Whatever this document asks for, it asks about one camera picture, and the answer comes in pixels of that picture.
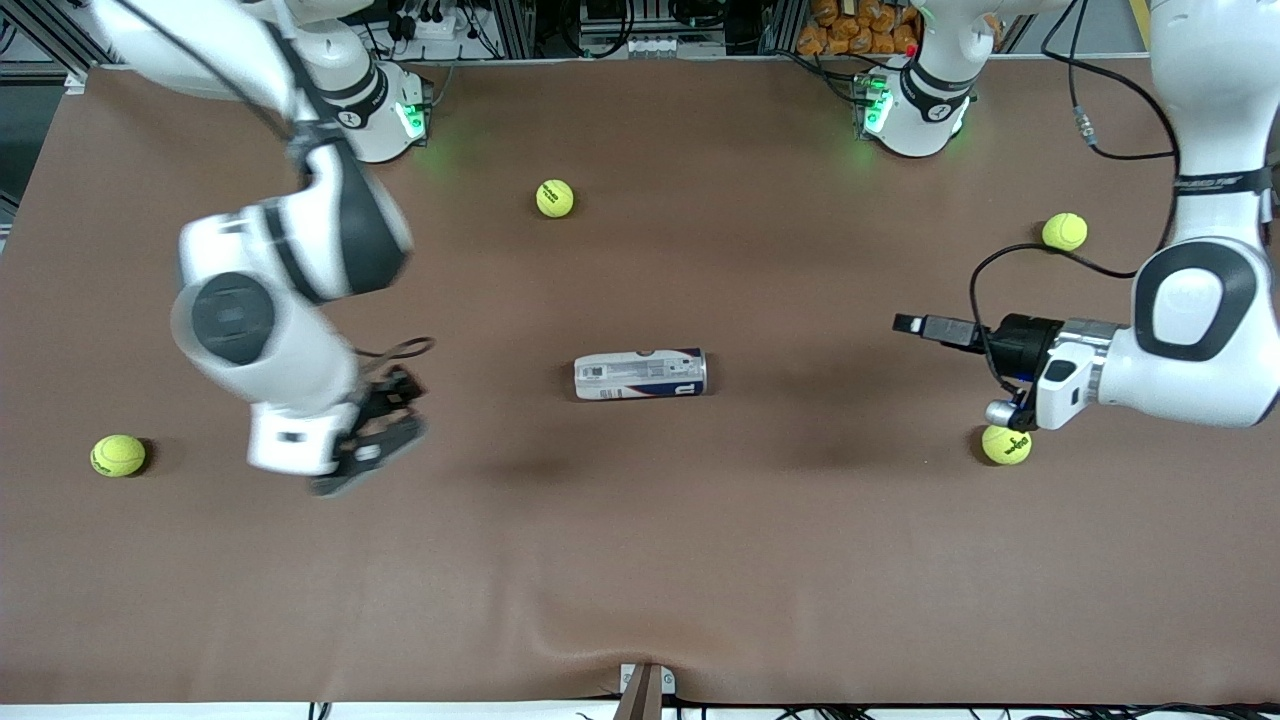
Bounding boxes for white power strip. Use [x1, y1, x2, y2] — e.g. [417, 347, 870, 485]
[393, 8, 471, 43]

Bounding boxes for brown table mat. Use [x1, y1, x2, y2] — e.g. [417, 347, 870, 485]
[0, 55, 1280, 707]

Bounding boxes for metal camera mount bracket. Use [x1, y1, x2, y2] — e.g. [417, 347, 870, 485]
[618, 662, 677, 720]

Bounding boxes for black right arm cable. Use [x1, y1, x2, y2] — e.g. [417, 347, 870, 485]
[125, 0, 438, 363]

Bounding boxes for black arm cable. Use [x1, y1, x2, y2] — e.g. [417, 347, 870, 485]
[968, 0, 1183, 401]
[125, 0, 438, 363]

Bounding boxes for aluminium frame post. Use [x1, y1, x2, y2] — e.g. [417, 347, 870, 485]
[762, 0, 806, 53]
[497, 0, 536, 59]

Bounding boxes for orange bumpy bag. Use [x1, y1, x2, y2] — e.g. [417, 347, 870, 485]
[797, 0, 921, 57]

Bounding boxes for white terminal block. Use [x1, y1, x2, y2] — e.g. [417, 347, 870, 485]
[578, 35, 728, 58]

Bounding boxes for white blue tennis ball can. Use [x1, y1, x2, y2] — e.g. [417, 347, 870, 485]
[573, 348, 709, 403]

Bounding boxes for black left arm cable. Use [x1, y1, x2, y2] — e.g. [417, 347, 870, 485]
[968, 0, 1183, 401]

